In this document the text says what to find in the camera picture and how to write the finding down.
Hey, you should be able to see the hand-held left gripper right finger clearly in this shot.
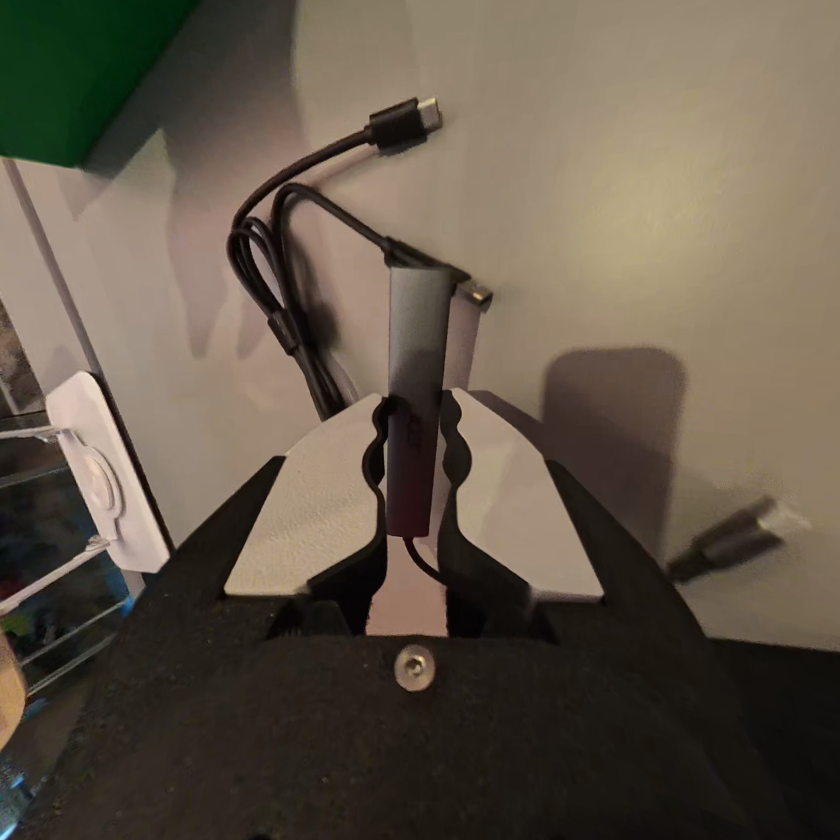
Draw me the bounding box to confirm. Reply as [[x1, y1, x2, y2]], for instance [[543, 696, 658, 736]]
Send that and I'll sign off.
[[436, 387, 606, 603]]

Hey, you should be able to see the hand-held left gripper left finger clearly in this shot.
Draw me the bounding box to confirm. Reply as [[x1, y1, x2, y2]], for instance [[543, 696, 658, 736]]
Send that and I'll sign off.
[[224, 392, 388, 598]]

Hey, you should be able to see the grey usb hub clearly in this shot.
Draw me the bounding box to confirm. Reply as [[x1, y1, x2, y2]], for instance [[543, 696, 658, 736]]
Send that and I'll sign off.
[[385, 266, 471, 540]]

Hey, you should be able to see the black usb-c cable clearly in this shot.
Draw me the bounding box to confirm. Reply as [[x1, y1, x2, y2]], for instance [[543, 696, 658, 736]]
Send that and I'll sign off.
[[226, 95, 494, 424]]

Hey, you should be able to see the clear acrylic rack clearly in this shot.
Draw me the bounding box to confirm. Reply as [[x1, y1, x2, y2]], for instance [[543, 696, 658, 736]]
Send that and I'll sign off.
[[0, 420, 132, 698]]

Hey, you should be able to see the green plastic bin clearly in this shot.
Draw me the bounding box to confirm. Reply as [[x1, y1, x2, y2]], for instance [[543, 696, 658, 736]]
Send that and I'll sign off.
[[0, 0, 201, 169]]

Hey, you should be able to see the white plastic mount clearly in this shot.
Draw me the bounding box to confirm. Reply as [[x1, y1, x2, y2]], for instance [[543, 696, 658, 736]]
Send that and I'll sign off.
[[46, 371, 173, 574]]

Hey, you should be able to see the grey hub cable with plug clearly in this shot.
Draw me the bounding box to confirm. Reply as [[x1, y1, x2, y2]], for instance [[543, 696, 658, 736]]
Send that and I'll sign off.
[[403, 495, 786, 586]]

